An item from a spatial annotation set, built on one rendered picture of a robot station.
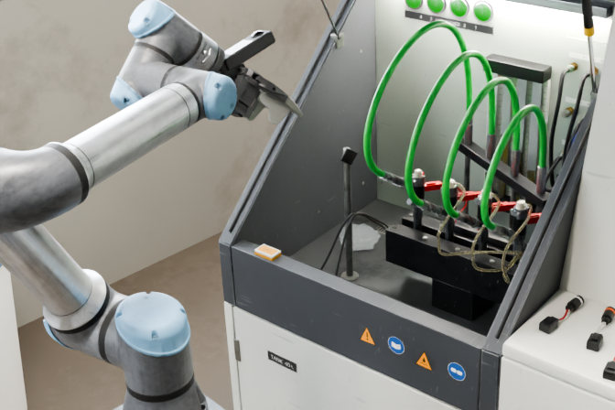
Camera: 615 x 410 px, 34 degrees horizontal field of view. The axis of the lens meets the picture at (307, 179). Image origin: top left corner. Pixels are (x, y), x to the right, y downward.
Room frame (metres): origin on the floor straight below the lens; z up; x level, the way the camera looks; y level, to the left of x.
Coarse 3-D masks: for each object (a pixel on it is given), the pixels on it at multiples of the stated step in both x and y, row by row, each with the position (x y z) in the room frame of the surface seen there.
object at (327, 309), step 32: (256, 256) 1.82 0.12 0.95; (288, 256) 1.81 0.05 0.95; (256, 288) 1.82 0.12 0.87; (288, 288) 1.76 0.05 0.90; (320, 288) 1.70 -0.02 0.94; (352, 288) 1.67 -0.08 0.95; (288, 320) 1.76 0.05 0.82; (320, 320) 1.70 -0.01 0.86; (352, 320) 1.65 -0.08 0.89; (384, 320) 1.60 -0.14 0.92; (416, 320) 1.56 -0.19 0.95; (448, 320) 1.55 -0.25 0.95; (352, 352) 1.65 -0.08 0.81; (384, 352) 1.60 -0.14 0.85; (448, 352) 1.50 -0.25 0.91; (480, 352) 1.46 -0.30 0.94; (416, 384) 1.55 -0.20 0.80; (448, 384) 1.50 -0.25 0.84
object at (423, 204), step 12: (456, 60) 1.81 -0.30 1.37; (480, 60) 1.88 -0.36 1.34; (444, 72) 1.78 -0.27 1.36; (432, 96) 1.74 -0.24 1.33; (492, 96) 1.92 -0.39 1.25; (492, 108) 1.92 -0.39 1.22; (420, 120) 1.72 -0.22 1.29; (492, 120) 1.92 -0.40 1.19; (420, 132) 1.71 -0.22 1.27; (492, 132) 1.92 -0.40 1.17; (492, 144) 1.92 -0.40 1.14; (408, 156) 1.69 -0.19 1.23; (492, 156) 1.92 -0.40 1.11; (408, 168) 1.68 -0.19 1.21; (408, 180) 1.68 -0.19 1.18; (408, 192) 1.69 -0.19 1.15; (420, 204) 1.71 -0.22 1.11; (432, 204) 1.74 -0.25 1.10
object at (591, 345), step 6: (606, 312) 1.49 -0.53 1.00; (612, 312) 1.49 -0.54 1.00; (606, 318) 1.47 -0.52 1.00; (612, 318) 1.48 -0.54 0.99; (600, 324) 1.47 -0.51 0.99; (606, 324) 1.47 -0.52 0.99; (594, 336) 1.41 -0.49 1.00; (600, 336) 1.42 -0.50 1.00; (588, 342) 1.40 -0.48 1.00; (594, 342) 1.40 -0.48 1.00; (600, 342) 1.40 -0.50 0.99; (588, 348) 1.40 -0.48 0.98; (594, 348) 1.40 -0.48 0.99
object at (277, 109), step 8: (264, 96) 1.70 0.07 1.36; (272, 96) 1.70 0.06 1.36; (288, 96) 1.71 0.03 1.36; (264, 104) 1.69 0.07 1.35; (272, 104) 1.70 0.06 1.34; (280, 104) 1.70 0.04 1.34; (288, 104) 1.70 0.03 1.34; (296, 104) 1.72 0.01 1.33; (272, 112) 1.69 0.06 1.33; (280, 112) 1.70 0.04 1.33; (288, 112) 1.70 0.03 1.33; (296, 112) 1.71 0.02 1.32; (272, 120) 1.69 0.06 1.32; (280, 120) 1.69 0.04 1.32
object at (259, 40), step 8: (256, 32) 1.75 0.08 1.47; (264, 32) 1.75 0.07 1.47; (272, 32) 1.75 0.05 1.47; (248, 40) 1.74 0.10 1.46; (256, 40) 1.73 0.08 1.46; (264, 40) 1.74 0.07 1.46; (272, 40) 1.75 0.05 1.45; (232, 48) 1.73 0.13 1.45; (240, 48) 1.72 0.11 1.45; (248, 48) 1.72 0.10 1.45; (256, 48) 1.72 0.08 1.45; (264, 48) 1.73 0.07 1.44; (232, 56) 1.69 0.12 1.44; (240, 56) 1.70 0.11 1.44; (248, 56) 1.71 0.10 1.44; (232, 64) 1.69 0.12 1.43; (240, 64) 1.70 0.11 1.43
